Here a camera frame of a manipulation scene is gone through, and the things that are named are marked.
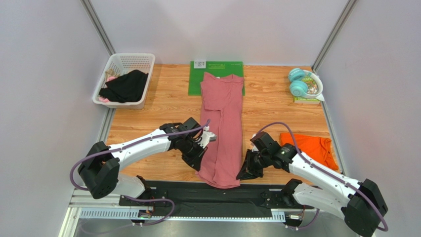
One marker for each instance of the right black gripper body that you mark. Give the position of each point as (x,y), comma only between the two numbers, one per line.
(250,163)

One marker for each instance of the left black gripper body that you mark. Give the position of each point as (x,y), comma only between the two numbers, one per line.
(191,152)

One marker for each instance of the pink t shirt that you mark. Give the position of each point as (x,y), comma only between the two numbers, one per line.
(222,103)

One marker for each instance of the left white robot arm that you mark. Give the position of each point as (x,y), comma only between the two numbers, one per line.
(99,172)

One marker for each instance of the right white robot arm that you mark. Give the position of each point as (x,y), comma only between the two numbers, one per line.
(329,184)

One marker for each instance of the folded orange t shirt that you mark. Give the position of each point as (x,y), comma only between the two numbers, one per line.
(317,148)

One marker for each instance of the teal headphones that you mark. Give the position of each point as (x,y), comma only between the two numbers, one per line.
(297,72)

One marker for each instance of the green cutting mat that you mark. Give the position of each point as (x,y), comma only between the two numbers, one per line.
(217,68)

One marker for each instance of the black garment in basket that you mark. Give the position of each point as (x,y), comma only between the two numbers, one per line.
(124,89)

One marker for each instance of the green picture book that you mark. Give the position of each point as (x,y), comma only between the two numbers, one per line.
(305,90)

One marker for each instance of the white plastic basket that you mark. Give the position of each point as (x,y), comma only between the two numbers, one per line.
(120,64)

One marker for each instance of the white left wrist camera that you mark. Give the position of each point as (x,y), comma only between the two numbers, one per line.
(206,138)

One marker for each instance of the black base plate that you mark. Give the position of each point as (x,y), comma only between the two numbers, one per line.
(195,199)

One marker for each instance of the aluminium frame rail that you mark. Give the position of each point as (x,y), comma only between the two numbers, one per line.
(108,207)

